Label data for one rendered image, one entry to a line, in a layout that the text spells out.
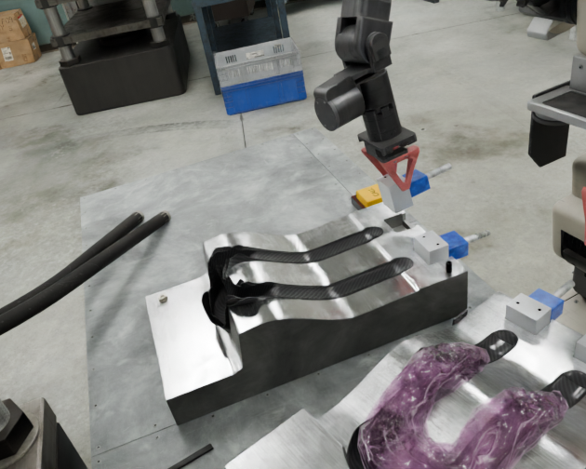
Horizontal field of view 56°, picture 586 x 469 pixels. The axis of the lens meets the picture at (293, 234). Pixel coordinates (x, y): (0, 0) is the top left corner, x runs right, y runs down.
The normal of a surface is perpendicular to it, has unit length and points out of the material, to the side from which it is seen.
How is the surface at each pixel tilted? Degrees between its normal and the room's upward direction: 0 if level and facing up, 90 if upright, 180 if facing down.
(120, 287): 0
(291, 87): 91
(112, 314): 0
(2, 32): 87
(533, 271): 0
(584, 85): 90
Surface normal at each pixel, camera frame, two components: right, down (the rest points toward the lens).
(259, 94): 0.15, 0.55
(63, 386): -0.16, -0.81
